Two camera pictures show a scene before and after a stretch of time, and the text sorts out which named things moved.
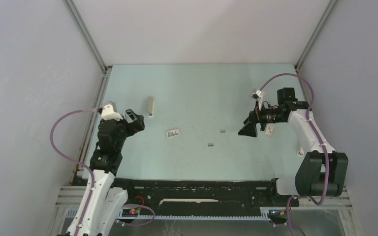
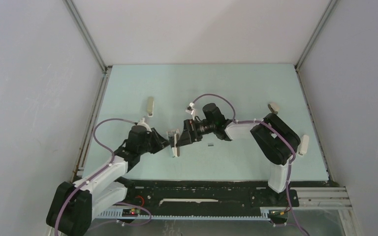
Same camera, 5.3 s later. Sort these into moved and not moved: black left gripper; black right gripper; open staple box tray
Moved: black left gripper; black right gripper
Not moved: open staple box tray
